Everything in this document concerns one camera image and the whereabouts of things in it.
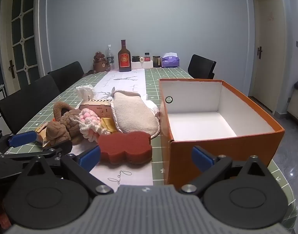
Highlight yellow cloth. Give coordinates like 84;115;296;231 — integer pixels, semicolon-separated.
100;117;117;133

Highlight white box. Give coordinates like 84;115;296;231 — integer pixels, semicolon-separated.
131;61;154;69

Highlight red-brown sponge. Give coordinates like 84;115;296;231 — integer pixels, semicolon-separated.
97;131;153;165

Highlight cream cabinet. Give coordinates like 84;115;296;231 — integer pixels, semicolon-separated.
287;88;298;127

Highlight glass paned door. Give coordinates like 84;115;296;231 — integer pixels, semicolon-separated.
0;0;42;88

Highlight brown plush toy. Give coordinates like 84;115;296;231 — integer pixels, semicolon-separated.
46;102;84;146

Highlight clear water bottle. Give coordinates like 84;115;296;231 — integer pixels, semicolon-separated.
105;44;115;72

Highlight wooden radio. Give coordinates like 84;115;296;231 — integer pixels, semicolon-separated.
79;95;113;119

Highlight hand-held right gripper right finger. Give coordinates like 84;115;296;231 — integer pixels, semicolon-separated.
180;146;271;195

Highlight beige wash mitt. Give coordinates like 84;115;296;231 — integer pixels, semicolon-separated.
110;90;160;138

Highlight brown liquor bottle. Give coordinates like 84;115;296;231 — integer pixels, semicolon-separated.
118;40;132;72

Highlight green checked tablecloth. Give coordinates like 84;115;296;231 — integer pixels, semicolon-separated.
15;67;298;227

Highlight black chair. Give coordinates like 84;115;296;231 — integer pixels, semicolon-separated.
188;54;217;80
0;74;61;134
48;61;85;93

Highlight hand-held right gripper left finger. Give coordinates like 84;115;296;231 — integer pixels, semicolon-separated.
22;146;115;195

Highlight brown bear-shaped bottle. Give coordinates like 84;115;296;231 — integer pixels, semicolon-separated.
93;52;111;72

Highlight orange cardboard box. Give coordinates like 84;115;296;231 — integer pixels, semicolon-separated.
159;78;285;188

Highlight cream door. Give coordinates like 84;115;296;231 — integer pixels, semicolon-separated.
251;0;288;114

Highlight white printed table runner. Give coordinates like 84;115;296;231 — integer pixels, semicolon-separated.
89;68;154;192

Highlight purple tissue pack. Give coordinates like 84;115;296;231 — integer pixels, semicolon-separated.
162;53;180;68

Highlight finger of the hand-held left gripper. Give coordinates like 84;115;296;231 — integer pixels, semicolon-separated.
0;141;73;162
0;130;38;150

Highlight pink white crochet piece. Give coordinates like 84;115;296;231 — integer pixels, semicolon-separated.
78;108;110;142

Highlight white plastic bag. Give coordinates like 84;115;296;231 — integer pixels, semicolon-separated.
76;84;97;101

